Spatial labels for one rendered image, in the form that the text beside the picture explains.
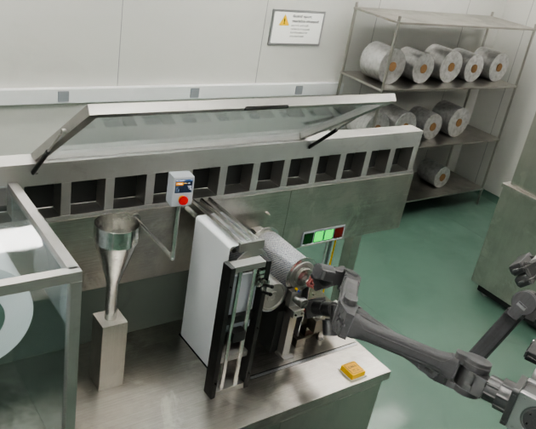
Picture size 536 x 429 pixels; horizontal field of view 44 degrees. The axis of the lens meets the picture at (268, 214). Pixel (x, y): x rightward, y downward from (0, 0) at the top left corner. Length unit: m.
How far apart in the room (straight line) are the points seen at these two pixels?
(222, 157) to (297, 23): 3.12
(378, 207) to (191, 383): 1.27
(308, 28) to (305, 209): 2.92
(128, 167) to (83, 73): 2.47
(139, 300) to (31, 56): 2.37
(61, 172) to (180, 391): 0.87
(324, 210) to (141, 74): 2.34
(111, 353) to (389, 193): 1.54
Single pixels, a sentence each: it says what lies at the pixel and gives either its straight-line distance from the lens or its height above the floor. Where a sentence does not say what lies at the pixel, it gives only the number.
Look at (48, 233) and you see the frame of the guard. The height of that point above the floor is 1.60.
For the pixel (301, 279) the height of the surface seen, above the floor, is 1.24.
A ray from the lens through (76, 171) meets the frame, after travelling 2.26.
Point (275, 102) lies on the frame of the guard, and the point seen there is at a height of 1.97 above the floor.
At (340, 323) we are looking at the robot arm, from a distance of 1.91.
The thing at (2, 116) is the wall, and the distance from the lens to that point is 4.67.
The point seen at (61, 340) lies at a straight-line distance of 1.86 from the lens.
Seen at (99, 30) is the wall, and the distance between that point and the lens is 4.71.
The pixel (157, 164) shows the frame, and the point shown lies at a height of 1.61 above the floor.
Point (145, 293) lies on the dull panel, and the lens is 2.63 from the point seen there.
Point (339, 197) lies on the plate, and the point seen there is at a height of 1.36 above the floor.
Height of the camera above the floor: 2.52
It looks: 25 degrees down
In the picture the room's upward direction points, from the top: 10 degrees clockwise
